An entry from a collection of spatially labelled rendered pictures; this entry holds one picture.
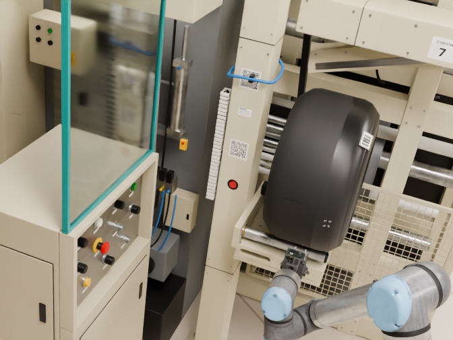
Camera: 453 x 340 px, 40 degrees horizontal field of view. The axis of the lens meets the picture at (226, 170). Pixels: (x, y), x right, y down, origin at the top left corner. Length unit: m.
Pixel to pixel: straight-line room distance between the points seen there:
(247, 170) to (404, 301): 1.10
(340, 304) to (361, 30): 1.03
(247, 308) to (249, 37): 1.73
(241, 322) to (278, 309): 1.50
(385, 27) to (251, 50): 0.50
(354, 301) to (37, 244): 0.92
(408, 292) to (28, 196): 1.12
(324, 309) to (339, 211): 0.38
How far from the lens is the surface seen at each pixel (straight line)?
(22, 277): 1.99
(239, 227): 2.42
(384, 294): 1.49
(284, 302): 1.88
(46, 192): 1.96
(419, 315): 1.52
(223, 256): 2.66
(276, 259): 2.46
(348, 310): 1.86
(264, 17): 2.17
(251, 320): 3.41
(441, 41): 2.37
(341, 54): 2.56
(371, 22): 2.37
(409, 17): 2.36
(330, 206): 2.14
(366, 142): 2.16
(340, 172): 2.11
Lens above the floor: 2.36
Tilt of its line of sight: 31 degrees down
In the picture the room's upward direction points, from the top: 9 degrees clockwise
